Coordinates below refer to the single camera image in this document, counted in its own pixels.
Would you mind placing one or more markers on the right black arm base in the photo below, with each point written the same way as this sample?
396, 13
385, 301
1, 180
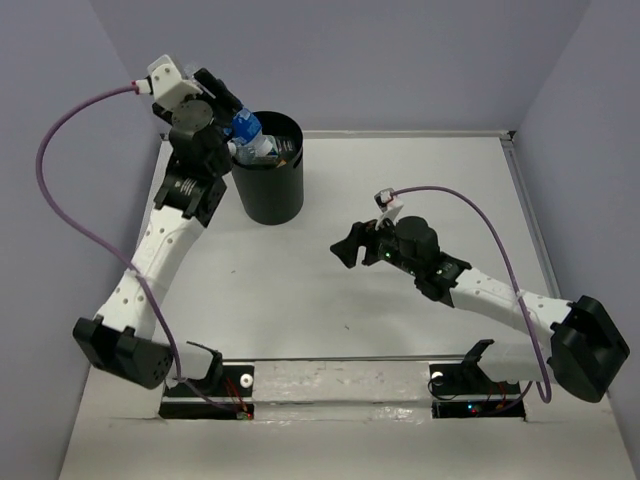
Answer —
459, 392

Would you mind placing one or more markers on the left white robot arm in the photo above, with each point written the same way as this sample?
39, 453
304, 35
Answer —
119, 339

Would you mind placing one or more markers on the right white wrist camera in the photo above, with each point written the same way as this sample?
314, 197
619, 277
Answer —
389, 205

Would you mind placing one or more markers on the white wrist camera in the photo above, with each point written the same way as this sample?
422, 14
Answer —
389, 205
167, 83

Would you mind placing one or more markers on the clear bottle blue label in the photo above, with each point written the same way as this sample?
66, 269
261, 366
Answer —
248, 144

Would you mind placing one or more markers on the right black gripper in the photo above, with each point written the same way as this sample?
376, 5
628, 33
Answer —
346, 249

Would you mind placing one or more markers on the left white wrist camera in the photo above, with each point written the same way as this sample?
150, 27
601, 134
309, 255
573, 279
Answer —
167, 83

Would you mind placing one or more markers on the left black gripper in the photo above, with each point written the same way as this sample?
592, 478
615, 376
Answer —
225, 104

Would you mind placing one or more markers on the black cylindrical waste bin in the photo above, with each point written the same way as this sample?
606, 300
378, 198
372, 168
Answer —
273, 196

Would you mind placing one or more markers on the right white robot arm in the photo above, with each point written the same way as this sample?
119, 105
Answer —
575, 344

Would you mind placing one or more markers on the clear bottle white green label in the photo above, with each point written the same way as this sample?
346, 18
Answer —
286, 147

